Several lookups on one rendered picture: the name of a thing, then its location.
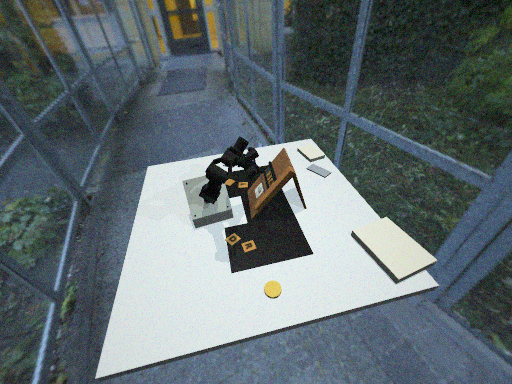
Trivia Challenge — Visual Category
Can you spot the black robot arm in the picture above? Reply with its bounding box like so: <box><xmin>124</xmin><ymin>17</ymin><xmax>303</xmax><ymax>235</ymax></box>
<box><xmin>199</xmin><ymin>136</ymin><xmax>259</xmax><ymax>204</ymax></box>

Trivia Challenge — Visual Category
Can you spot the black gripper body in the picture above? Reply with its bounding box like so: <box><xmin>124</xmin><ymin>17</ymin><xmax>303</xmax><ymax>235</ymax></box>
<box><xmin>237</xmin><ymin>155</ymin><xmax>257</xmax><ymax>180</ymax></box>

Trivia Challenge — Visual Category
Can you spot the white paper ticket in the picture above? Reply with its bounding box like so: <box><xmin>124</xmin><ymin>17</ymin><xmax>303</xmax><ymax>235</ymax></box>
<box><xmin>255</xmin><ymin>182</ymin><xmax>264</xmax><ymax>199</ymax></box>

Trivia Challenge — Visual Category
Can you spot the tan wooden board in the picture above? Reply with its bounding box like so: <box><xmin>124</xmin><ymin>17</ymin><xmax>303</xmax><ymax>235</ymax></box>
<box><xmin>247</xmin><ymin>148</ymin><xmax>307</xmax><ymax>219</ymax></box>

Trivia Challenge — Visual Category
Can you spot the yellow flat disc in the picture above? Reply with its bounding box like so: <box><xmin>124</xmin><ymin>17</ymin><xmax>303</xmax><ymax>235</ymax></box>
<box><xmin>264</xmin><ymin>281</ymin><xmax>281</xmax><ymax>299</ymax></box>

